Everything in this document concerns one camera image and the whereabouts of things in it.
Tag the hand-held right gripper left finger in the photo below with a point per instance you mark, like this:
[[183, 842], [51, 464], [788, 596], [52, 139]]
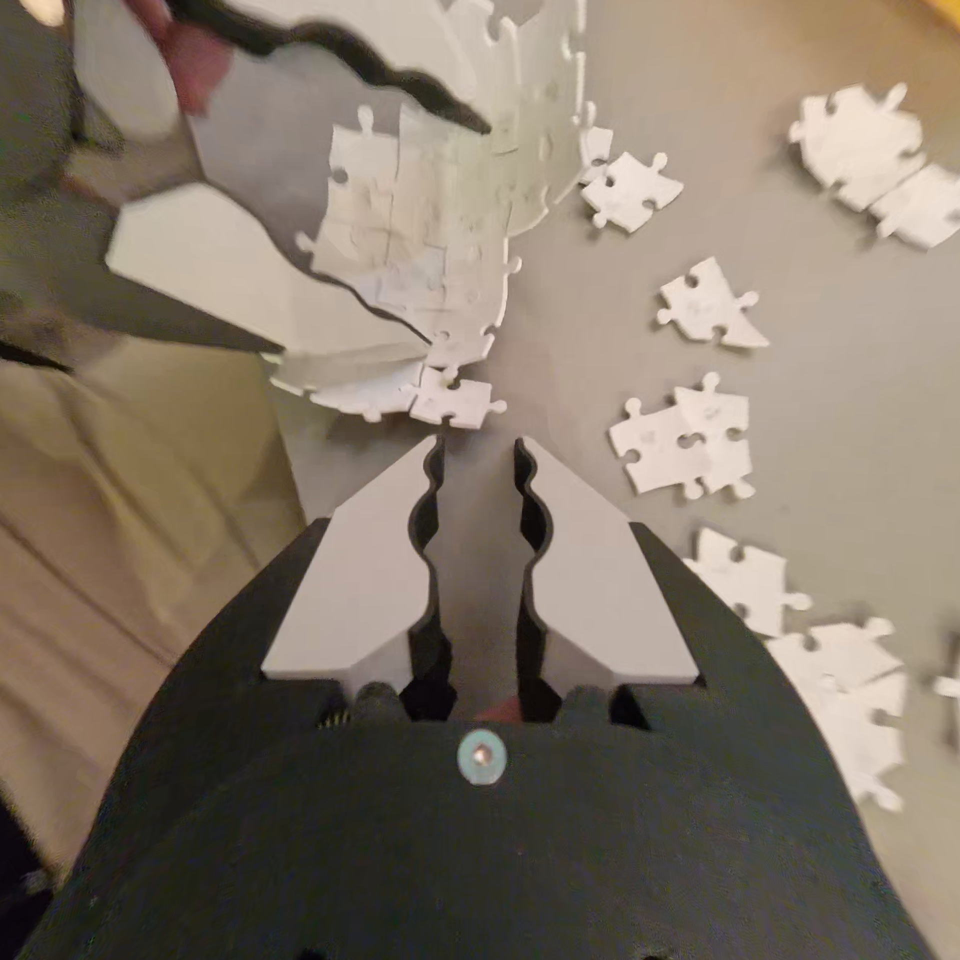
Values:
[[352, 600]]

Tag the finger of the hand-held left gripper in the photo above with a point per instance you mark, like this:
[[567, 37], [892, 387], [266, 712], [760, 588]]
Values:
[[337, 19], [225, 270]]

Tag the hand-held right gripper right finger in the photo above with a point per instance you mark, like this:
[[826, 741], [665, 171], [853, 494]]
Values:
[[607, 600]]

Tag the assembled white puzzle section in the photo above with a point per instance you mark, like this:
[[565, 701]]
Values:
[[420, 210]]

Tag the single white puzzle piece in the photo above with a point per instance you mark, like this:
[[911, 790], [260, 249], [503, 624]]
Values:
[[457, 401]]

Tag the white puzzle pieces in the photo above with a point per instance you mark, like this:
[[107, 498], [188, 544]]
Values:
[[705, 300]]

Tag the person's left hand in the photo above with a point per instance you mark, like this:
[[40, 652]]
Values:
[[195, 67]]

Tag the person's right hand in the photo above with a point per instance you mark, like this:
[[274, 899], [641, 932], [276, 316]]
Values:
[[499, 711]]

